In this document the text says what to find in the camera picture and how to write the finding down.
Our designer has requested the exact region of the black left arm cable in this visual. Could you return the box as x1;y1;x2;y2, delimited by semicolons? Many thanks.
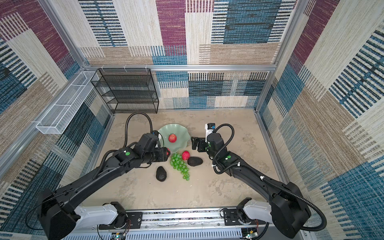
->
123;112;154;148

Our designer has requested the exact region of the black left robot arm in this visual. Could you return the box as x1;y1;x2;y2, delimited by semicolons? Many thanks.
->
36;133;171;240

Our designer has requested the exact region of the dark avocado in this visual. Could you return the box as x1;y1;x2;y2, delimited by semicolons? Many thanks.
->
156;167;167;182
187;157;203;167

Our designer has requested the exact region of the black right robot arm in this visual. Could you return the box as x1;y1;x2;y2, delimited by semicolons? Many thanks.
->
191;133;312;239

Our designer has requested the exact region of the white wire mesh basket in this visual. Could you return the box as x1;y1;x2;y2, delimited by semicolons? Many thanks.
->
36;71;95;135

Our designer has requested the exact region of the aluminium front rail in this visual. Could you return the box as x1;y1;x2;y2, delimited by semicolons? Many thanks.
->
65;207;266;240

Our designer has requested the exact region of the green wavy fruit bowl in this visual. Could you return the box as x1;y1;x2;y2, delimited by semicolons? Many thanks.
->
158;124;191;154

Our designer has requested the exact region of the black wire mesh shelf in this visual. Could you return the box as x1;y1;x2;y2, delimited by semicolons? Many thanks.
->
91;68;159;114

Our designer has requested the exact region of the small red fake peach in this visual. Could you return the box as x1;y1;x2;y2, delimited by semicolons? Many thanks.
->
182;151;191;161

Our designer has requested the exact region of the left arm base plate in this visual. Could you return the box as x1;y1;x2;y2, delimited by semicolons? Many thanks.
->
98;212;143;230

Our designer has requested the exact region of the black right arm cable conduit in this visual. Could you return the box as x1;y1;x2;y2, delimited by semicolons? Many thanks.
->
211;123;328;232

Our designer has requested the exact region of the green fake grape bunch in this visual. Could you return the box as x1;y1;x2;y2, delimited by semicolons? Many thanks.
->
170;153;190;181

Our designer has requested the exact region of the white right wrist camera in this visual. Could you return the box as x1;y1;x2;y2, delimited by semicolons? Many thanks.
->
205;123;216;142

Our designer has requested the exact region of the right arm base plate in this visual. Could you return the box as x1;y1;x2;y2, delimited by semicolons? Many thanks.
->
220;208;266;226

